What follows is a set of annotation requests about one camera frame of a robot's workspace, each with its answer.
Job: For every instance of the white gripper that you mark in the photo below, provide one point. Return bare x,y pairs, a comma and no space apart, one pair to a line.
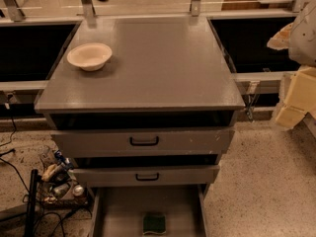
304,39

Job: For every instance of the green yellow sponge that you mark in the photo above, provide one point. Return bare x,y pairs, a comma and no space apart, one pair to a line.
154,223

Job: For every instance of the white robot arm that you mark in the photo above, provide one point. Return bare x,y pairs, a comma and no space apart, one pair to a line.
299,38

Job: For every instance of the grey middle drawer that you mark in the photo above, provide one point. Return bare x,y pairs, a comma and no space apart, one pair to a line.
125,177

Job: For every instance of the grey cabinet with counter top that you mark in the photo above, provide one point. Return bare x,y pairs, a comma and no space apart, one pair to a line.
165,73

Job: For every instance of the grey top drawer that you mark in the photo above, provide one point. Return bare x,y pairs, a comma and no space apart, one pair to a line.
115,143

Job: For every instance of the grey open bottom drawer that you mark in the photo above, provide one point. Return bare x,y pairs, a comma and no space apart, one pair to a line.
119,212

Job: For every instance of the white paper bowl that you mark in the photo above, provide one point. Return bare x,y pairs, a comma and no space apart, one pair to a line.
90,56

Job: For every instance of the metal frame rail right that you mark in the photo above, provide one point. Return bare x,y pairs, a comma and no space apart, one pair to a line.
259,82

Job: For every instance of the metal frame rail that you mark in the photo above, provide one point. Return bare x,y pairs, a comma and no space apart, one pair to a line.
22,85
259,82

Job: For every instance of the black middle drawer handle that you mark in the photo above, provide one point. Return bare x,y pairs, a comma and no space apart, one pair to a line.
147,177

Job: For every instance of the black drawer handle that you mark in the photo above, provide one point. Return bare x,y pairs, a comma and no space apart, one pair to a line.
147,177
145,142

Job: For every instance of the black top drawer handle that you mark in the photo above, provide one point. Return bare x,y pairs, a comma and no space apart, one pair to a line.
145,142

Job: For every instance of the wire basket with clutter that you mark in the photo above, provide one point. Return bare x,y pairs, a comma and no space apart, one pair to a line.
58,187

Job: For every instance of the black stand post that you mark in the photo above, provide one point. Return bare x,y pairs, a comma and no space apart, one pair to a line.
31,204

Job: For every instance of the metal frame rail left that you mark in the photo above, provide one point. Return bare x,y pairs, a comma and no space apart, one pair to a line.
22,85

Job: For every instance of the metal upright post far left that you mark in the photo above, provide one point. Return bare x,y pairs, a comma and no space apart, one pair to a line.
15,12

